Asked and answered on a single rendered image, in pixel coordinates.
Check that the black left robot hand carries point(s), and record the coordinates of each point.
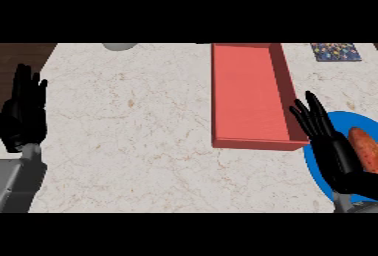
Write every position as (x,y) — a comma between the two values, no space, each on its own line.
(22,113)

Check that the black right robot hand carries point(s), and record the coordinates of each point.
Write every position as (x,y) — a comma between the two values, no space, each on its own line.
(340,156)

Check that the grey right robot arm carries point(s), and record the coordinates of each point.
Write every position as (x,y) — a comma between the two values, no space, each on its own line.
(350,204)

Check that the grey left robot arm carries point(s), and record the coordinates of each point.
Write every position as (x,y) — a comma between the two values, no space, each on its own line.
(18,181)

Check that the orange sweet potato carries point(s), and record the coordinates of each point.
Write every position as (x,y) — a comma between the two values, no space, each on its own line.
(365,146)

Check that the blue plate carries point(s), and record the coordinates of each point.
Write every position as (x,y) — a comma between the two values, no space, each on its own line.
(344,120)

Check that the red cardboard box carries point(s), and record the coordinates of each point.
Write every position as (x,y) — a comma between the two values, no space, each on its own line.
(251,96)

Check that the grey round object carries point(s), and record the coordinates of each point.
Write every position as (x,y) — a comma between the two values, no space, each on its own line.
(118,46)

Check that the colourful speckled mat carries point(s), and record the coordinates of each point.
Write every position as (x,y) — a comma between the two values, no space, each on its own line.
(335,51)

